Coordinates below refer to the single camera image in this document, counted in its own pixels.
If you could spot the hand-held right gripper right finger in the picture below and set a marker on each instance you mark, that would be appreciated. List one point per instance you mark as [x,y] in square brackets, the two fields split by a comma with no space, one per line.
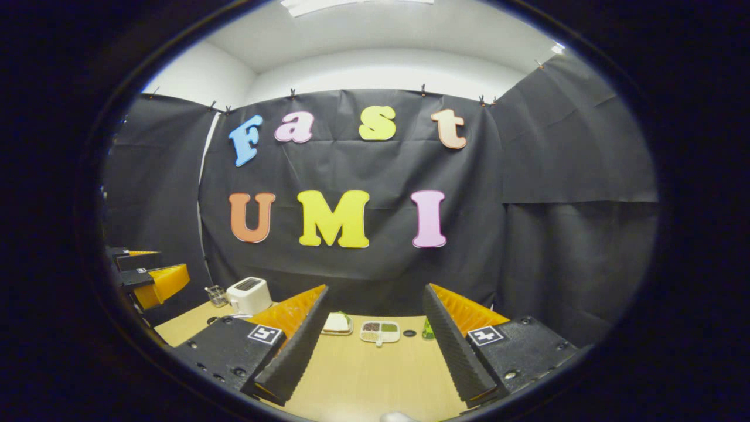
[451,351]

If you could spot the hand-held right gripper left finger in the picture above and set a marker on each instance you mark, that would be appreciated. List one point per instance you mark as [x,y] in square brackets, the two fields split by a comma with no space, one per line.
[296,357]

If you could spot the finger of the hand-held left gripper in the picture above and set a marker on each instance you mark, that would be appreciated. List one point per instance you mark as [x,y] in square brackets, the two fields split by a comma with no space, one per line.
[167,281]
[132,259]

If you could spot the green label drink bottle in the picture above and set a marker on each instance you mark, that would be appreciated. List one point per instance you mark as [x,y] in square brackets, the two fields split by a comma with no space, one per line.
[428,333]

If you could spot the small white plate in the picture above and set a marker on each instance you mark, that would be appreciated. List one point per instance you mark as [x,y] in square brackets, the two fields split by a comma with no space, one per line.
[337,333]

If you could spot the small clear glass cup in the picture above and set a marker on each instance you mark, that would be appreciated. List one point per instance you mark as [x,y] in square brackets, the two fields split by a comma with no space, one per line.
[217,296]

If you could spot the white bread sandwich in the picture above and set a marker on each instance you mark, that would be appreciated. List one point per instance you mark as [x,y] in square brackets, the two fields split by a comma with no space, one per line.
[336,322]

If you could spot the white divided tray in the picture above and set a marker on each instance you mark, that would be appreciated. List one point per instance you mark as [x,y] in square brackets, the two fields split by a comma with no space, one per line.
[389,336]

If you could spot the white toaster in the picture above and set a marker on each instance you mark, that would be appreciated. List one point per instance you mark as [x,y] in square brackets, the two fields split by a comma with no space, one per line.
[249,299]

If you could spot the small pile of red beans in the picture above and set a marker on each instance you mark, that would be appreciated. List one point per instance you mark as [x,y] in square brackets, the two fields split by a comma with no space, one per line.
[371,326]

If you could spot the ceiling light panel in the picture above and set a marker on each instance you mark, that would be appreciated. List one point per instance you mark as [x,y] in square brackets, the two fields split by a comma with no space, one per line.
[351,4]

